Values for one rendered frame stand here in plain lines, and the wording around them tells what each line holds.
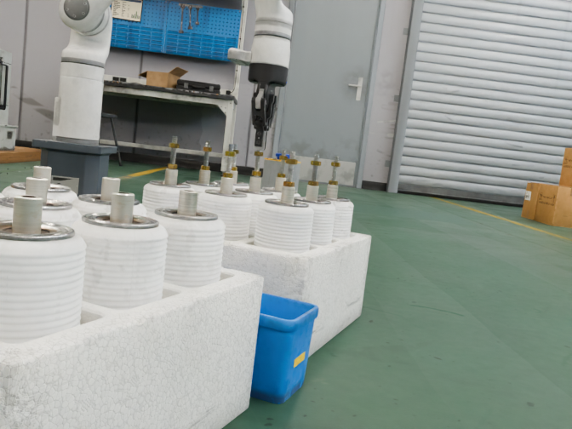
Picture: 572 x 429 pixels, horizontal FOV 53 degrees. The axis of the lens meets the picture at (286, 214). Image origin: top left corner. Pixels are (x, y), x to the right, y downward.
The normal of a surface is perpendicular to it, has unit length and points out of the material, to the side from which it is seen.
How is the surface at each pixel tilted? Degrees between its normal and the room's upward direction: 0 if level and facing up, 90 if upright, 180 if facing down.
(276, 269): 90
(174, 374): 90
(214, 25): 90
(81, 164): 94
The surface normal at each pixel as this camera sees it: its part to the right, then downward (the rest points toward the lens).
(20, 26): 0.04, 0.12
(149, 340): 0.91, 0.15
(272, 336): -0.39, 0.10
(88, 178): 0.72, 0.18
